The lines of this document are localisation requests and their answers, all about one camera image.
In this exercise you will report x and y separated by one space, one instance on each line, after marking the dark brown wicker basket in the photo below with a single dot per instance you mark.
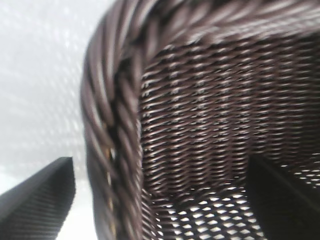
200 112

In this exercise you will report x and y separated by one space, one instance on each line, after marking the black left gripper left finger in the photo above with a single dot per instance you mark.
37 200

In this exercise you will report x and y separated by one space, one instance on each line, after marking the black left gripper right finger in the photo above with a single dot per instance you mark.
287 207

